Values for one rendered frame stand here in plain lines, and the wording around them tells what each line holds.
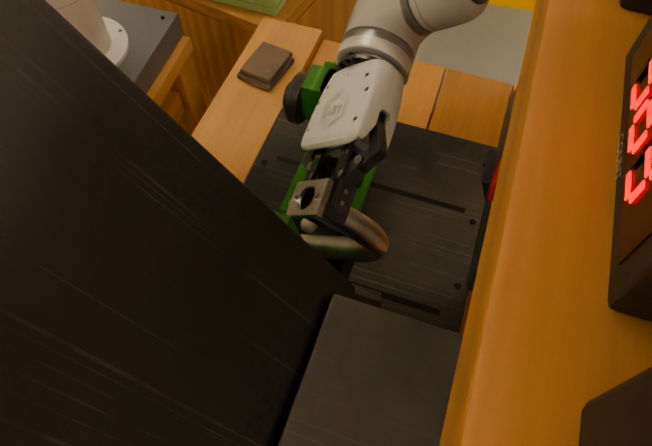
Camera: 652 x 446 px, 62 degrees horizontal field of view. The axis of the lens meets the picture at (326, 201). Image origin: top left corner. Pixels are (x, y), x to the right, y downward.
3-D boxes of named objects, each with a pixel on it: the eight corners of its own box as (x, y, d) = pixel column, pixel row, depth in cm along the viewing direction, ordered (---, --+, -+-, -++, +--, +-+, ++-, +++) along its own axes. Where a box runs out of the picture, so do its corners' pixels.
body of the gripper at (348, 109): (320, 59, 62) (287, 145, 59) (379, 35, 54) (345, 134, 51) (366, 93, 66) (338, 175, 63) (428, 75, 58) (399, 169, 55)
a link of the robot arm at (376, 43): (325, 41, 62) (316, 63, 62) (376, 17, 55) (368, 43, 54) (375, 79, 67) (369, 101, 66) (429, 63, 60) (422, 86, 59)
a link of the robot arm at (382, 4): (435, 64, 60) (374, 78, 67) (465, -32, 63) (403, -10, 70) (389, 16, 55) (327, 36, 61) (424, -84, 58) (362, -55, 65)
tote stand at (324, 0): (148, 132, 219) (70, -49, 152) (222, 53, 243) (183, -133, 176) (292, 201, 201) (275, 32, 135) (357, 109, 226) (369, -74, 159)
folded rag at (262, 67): (269, 93, 109) (268, 82, 106) (236, 79, 111) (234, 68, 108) (295, 62, 113) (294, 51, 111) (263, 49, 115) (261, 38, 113)
